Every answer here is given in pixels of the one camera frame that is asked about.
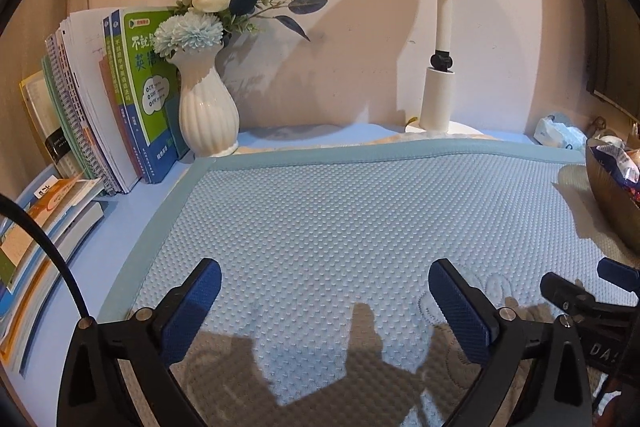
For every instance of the small brown ornament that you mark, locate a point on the small brown ornament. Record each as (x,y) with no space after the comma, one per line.
(597,127)

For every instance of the dark framed screen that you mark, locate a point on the dark framed screen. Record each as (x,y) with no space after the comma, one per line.
(615,32)

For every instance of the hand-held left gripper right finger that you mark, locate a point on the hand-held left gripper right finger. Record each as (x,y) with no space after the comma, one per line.
(460,312)

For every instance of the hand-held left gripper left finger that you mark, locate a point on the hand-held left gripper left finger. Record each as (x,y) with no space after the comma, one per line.
(195,307)

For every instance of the blue book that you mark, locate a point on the blue book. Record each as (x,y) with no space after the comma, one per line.
(112,72)

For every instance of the white spiral notebook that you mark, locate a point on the white spiral notebook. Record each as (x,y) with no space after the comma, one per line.
(85,72)

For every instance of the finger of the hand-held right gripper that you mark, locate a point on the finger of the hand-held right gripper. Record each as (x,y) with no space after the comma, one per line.
(565,292)
(617,272)

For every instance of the light blue textured mat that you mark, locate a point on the light blue textured mat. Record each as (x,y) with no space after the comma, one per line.
(350,217)

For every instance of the white desk lamp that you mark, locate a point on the white desk lamp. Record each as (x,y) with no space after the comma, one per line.
(437,97)

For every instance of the green spiral notebook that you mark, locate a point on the green spiral notebook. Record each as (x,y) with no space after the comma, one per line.
(62,117)

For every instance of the green book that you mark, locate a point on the green book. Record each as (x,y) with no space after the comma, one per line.
(145,107)

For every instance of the white ribbed vase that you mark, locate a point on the white ribbed vase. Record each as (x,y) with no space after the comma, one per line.
(205,107)

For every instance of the pile of flat books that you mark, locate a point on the pile of flat books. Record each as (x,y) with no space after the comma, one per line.
(40,237)

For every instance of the white plastic bag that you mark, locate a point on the white plastic bag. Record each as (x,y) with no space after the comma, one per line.
(555,134)

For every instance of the yellow and black book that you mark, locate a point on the yellow and black book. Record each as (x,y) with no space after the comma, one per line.
(42,122)

